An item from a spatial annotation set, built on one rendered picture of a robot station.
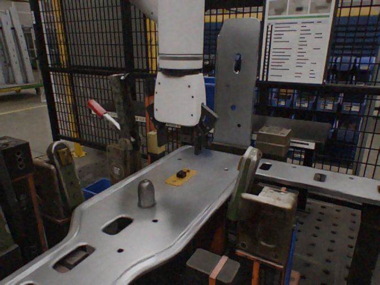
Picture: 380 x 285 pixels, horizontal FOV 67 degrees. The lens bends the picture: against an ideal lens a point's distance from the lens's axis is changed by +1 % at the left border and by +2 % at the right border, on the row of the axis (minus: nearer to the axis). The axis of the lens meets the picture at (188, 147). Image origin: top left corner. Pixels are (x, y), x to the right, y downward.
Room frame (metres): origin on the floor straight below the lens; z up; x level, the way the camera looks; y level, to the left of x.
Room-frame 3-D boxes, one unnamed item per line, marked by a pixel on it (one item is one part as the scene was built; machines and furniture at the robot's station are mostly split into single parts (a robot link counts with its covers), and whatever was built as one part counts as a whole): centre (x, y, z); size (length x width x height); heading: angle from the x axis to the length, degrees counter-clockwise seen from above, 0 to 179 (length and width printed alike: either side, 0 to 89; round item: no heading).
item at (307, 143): (1.05, -0.03, 1.01); 0.90 x 0.22 x 0.03; 60
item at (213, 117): (0.55, -0.02, 1.15); 0.08 x 0.01 x 0.06; 60
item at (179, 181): (0.58, 0.02, 1.01); 0.08 x 0.04 x 0.01; 150
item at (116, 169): (0.66, 0.16, 0.88); 0.07 x 0.06 x 0.35; 60
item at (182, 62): (0.58, 0.02, 1.25); 0.09 x 0.08 x 0.03; 60
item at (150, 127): (0.74, 0.10, 0.95); 0.03 x 0.01 x 0.50; 150
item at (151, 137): (0.71, 0.08, 0.88); 0.04 x 0.04 x 0.36; 60
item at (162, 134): (0.61, 0.07, 1.10); 0.03 x 0.03 x 0.07; 60
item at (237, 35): (0.80, -0.13, 1.17); 0.12 x 0.01 x 0.34; 60
